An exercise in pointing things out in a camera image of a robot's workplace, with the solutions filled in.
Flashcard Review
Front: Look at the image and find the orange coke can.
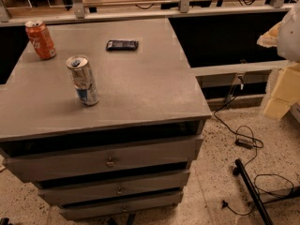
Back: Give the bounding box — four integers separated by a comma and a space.
25, 20, 56, 60

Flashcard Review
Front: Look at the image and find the silver blue redbull can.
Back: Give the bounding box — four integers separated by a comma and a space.
67, 55, 99, 106

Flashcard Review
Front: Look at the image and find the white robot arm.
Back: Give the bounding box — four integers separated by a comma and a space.
257, 1, 300, 120

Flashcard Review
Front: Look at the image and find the dark snack bar wrapper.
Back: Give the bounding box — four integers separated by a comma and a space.
106, 39, 139, 52

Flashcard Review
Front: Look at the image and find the black stand leg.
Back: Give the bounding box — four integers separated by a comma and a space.
234, 159, 274, 225

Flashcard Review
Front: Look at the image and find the grey drawer cabinet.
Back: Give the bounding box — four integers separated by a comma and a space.
0, 19, 211, 220

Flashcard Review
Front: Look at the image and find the metal railing frame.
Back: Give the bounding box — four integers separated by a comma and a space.
0, 0, 293, 26

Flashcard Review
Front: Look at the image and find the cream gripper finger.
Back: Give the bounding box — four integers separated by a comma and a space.
262, 63, 300, 120
257, 22, 281, 48

